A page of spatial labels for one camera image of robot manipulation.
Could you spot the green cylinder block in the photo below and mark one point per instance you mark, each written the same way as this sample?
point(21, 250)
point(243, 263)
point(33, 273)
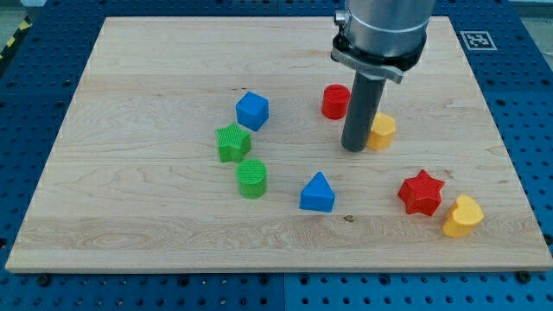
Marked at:
point(252, 178)

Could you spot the green star block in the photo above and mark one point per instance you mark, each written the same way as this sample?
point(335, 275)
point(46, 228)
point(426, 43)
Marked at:
point(233, 143)

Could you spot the blue cube block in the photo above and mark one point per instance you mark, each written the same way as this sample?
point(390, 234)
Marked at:
point(252, 111)

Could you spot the blue triangle block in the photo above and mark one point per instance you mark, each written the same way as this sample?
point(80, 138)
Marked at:
point(317, 195)

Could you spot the red cylinder block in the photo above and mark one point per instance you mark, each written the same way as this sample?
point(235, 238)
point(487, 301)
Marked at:
point(335, 101)

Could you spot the wooden board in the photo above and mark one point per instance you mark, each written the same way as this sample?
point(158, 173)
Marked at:
point(134, 183)

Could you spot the yellow hexagon block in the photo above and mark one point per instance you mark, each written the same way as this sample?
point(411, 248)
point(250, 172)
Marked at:
point(382, 132)

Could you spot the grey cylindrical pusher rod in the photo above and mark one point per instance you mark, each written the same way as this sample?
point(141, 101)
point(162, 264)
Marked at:
point(363, 106)

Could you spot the red star block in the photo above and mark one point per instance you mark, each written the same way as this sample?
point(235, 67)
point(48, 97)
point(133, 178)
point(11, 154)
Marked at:
point(421, 194)

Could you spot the yellow heart block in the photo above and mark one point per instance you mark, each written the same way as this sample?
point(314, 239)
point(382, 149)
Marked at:
point(463, 216)

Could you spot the white fiducial marker tag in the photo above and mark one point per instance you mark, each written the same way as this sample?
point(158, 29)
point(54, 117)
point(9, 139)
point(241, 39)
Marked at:
point(476, 40)

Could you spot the yellow black hazard tape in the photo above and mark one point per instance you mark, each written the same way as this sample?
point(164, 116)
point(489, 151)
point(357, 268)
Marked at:
point(15, 41)

